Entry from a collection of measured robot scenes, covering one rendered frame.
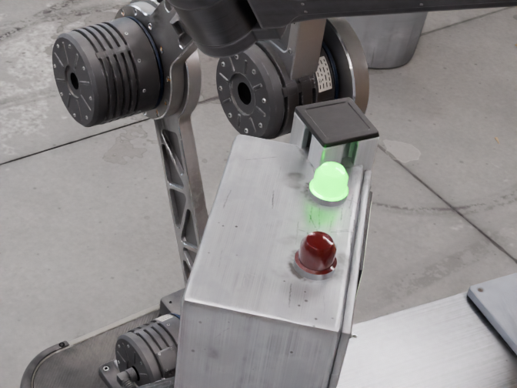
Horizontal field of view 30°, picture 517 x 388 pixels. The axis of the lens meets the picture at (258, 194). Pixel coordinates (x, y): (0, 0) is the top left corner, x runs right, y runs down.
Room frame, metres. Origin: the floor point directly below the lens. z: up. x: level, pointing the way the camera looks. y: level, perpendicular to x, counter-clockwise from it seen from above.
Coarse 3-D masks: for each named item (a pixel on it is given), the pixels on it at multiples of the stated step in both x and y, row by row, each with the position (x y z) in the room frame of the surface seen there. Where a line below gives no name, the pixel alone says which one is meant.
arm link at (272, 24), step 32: (192, 0) 0.76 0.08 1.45; (256, 0) 0.77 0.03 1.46; (288, 0) 0.76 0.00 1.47; (320, 0) 0.76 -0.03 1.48; (352, 0) 0.75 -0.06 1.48; (384, 0) 0.75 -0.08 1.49; (416, 0) 0.74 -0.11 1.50; (448, 0) 0.74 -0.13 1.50; (480, 0) 0.73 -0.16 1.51; (512, 0) 0.73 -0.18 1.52; (256, 32) 0.80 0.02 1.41
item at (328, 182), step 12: (324, 168) 0.50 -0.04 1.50; (336, 168) 0.50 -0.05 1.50; (312, 180) 0.50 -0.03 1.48; (324, 180) 0.49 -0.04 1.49; (336, 180) 0.49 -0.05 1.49; (312, 192) 0.49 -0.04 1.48; (324, 192) 0.49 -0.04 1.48; (336, 192) 0.49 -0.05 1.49; (324, 204) 0.48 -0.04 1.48; (336, 204) 0.48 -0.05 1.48
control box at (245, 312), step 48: (240, 144) 0.54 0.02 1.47; (288, 144) 0.55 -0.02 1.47; (240, 192) 0.48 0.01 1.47; (288, 192) 0.49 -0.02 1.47; (240, 240) 0.44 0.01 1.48; (288, 240) 0.45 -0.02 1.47; (336, 240) 0.45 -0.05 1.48; (192, 288) 0.39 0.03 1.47; (240, 288) 0.40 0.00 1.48; (288, 288) 0.40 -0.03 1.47; (336, 288) 0.41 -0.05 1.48; (192, 336) 0.38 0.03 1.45; (240, 336) 0.38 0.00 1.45; (288, 336) 0.38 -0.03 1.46; (336, 336) 0.38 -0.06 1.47; (192, 384) 0.38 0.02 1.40; (240, 384) 0.38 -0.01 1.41; (288, 384) 0.38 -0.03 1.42; (336, 384) 0.38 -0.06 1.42
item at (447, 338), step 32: (384, 320) 1.01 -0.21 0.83; (416, 320) 1.02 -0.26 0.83; (448, 320) 1.03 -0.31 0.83; (480, 320) 1.04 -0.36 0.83; (352, 352) 0.94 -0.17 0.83; (384, 352) 0.95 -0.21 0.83; (416, 352) 0.95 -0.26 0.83; (448, 352) 0.96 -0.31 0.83; (480, 352) 0.97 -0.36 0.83; (512, 352) 0.98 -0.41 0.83; (160, 384) 0.83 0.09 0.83; (352, 384) 0.88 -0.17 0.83; (384, 384) 0.89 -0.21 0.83; (416, 384) 0.89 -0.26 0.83; (448, 384) 0.90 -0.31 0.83; (480, 384) 0.91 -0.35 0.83; (512, 384) 0.92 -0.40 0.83
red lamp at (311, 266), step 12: (312, 240) 0.42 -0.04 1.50; (324, 240) 0.43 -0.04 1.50; (300, 252) 0.42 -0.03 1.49; (312, 252) 0.42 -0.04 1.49; (324, 252) 0.42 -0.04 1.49; (300, 264) 0.42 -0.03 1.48; (312, 264) 0.42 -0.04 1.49; (324, 264) 0.42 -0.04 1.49; (336, 264) 0.43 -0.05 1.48; (312, 276) 0.41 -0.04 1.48; (324, 276) 0.42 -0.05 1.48
